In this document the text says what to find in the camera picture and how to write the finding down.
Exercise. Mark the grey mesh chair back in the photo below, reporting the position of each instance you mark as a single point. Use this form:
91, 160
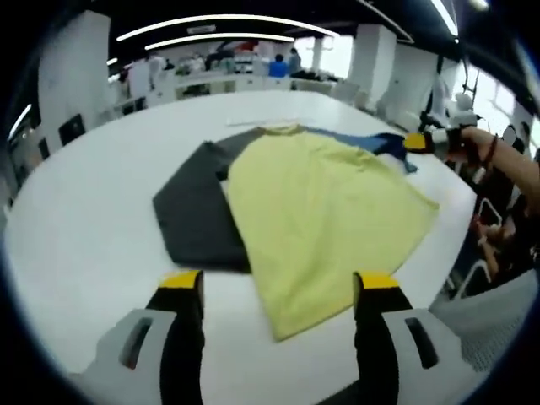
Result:
485, 320

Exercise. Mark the yellow black blue garment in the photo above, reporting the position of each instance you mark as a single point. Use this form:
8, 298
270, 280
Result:
316, 211

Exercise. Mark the long curved ceiling light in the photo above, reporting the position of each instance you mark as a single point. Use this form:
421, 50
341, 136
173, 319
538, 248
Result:
219, 17

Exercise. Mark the white counter row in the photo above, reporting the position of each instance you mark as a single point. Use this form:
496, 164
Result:
244, 82

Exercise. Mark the person's dark clothed legs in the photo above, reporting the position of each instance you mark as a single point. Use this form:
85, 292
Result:
510, 202

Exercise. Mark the white template strip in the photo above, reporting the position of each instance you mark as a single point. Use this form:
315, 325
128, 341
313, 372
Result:
253, 122

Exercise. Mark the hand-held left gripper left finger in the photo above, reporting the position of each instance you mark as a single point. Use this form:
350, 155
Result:
139, 350

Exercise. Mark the person's right hand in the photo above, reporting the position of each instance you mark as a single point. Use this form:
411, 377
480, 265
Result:
476, 143

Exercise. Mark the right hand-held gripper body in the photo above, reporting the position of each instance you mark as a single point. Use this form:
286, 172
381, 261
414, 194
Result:
463, 116

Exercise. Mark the small ceiling light strip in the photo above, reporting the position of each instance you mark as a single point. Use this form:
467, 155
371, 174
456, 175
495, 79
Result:
21, 122

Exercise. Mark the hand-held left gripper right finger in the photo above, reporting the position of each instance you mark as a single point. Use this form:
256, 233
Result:
405, 350

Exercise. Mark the black office chair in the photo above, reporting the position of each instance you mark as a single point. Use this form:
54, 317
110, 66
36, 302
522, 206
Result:
71, 128

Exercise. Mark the straight ceiling light strip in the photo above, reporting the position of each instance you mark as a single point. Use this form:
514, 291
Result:
445, 17

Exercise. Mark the black equipment stand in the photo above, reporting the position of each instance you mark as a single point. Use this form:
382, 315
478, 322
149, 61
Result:
428, 109

